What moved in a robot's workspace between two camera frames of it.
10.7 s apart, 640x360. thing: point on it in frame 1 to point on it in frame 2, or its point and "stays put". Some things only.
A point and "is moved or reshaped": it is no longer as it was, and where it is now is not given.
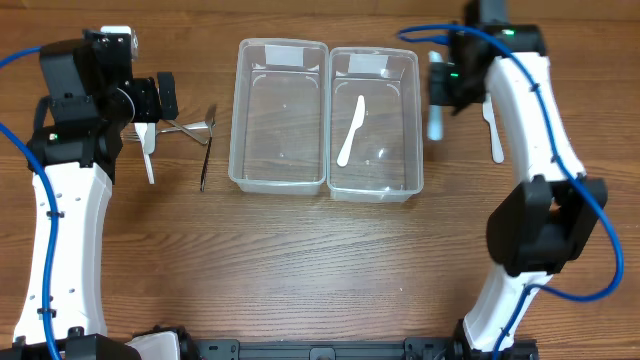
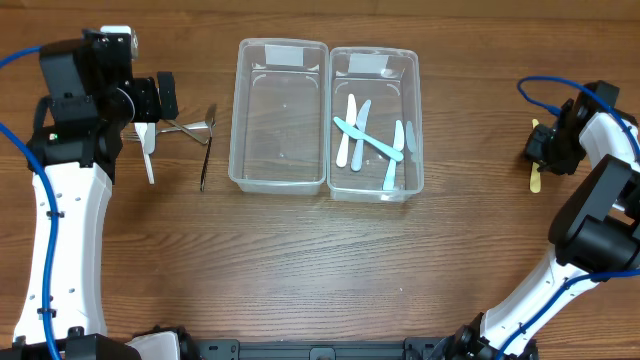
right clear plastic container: [374, 134] stays put
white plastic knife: [358, 122] is moved or reshaped
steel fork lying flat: [133, 136] stays put
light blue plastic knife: [435, 112] to [398, 142]
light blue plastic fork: [150, 138] stays put
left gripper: [166, 95] stays put
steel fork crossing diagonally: [188, 132] stays put
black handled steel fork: [211, 116] stays put
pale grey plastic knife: [489, 116] to [359, 146]
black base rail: [414, 349] stays put
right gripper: [439, 87] to [539, 148]
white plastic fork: [141, 130] stays put
